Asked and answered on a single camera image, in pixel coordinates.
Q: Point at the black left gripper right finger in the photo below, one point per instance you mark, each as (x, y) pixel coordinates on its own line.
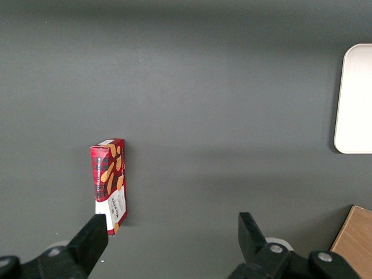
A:
(255, 253)

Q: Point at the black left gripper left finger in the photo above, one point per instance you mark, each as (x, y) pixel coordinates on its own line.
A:
(84, 250)

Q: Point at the cream rectangular plastic tray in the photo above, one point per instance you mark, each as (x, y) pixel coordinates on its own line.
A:
(354, 101)

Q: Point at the red tartan shortbread box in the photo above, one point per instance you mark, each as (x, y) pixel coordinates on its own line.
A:
(109, 174)

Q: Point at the wooden two-drawer cabinet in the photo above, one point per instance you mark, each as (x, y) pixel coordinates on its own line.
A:
(354, 241)

